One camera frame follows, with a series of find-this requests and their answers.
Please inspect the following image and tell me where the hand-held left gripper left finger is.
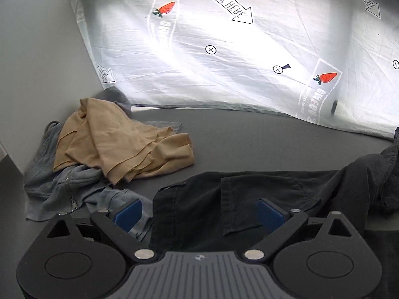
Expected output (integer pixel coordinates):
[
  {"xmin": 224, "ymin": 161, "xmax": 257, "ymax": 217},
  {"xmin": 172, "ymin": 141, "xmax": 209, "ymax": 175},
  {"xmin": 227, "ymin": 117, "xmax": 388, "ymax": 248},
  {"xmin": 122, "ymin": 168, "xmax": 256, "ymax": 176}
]
[{"xmin": 47, "ymin": 198, "xmax": 155, "ymax": 261}]

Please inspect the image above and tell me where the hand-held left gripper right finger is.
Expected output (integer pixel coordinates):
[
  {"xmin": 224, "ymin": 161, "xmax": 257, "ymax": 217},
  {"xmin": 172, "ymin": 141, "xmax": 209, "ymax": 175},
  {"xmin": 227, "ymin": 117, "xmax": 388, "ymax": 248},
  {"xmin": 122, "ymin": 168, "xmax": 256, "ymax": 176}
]
[{"xmin": 244, "ymin": 198, "xmax": 353, "ymax": 261}]

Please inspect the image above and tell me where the black garment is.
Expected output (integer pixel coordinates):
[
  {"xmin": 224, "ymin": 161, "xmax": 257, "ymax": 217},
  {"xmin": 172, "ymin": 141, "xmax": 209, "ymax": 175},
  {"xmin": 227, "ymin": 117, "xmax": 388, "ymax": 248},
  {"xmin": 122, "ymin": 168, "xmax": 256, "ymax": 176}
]
[{"xmin": 149, "ymin": 126, "xmax": 399, "ymax": 253}]

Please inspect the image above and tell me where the grey-blue zip garment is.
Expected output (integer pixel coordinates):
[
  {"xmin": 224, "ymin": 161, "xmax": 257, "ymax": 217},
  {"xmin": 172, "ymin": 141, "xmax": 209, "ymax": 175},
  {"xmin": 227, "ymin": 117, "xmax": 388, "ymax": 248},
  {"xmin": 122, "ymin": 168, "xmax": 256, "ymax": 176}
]
[{"xmin": 24, "ymin": 87, "xmax": 183, "ymax": 242}]

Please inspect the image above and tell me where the tan cloth garment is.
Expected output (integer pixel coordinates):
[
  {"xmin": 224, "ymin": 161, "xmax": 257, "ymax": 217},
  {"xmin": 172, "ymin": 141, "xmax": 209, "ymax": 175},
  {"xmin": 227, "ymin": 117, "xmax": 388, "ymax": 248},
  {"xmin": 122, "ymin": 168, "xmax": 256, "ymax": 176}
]
[{"xmin": 53, "ymin": 97, "xmax": 196, "ymax": 186}]

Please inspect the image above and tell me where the white printed backdrop sheet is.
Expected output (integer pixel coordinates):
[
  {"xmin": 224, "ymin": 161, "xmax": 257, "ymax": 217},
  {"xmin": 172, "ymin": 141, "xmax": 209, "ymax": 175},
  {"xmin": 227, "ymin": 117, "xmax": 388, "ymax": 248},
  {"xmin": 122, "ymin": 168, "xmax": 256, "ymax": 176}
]
[{"xmin": 67, "ymin": 0, "xmax": 399, "ymax": 141}]

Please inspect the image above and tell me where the grey partition board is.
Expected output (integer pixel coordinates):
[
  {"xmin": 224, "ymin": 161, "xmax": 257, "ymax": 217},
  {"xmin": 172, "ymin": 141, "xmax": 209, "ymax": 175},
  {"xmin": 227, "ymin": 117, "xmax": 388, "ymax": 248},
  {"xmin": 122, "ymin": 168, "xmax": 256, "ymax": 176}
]
[{"xmin": 0, "ymin": 0, "xmax": 103, "ymax": 175}]

